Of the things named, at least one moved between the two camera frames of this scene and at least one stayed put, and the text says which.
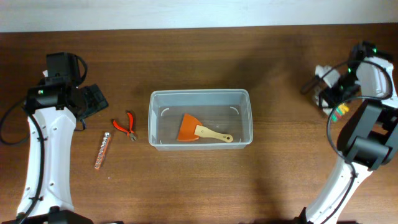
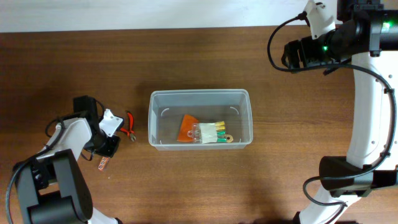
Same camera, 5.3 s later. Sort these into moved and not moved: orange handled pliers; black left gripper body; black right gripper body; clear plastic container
Moved: black right gripper body; black left gripper body
Not moved: clear plastic container; orange handled pliers
